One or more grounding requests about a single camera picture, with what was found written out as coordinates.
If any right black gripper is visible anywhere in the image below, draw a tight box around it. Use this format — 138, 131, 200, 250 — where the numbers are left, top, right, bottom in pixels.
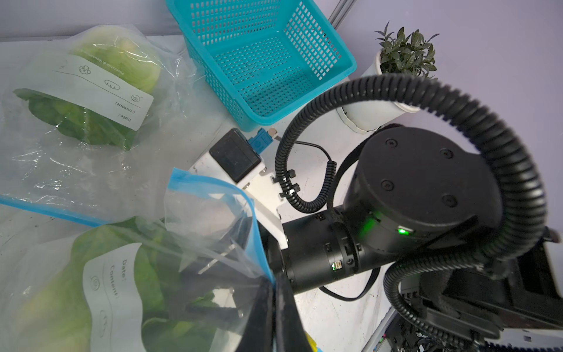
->
167, 206, 396, 317

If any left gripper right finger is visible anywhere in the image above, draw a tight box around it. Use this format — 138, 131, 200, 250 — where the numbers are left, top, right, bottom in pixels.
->
274, 271, 312, 352

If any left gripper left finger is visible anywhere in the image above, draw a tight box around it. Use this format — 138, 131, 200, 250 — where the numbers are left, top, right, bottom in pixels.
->
235, 278, 274, 352

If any clear zip-top bag blue seal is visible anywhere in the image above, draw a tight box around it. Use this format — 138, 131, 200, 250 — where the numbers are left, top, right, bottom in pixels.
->
1, 170, 274, 351

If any chinese cabbage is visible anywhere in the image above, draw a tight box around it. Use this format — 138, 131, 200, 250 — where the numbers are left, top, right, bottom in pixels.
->
14, 217, 182, 351
140, 263, 247, 352

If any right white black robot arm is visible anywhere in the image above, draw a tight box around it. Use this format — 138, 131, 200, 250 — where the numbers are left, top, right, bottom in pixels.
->
169, 74, 562, 351

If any teal plastic basket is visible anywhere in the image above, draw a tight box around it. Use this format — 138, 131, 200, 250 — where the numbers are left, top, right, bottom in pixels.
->
167, 0, 357, 132

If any potted green plant white pot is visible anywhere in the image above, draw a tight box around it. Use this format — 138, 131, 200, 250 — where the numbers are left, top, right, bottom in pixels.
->
336, 21, 441, 135

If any aluminium frame profile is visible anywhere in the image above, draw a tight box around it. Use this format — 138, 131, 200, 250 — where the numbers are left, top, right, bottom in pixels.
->
328, 0, 356, 29

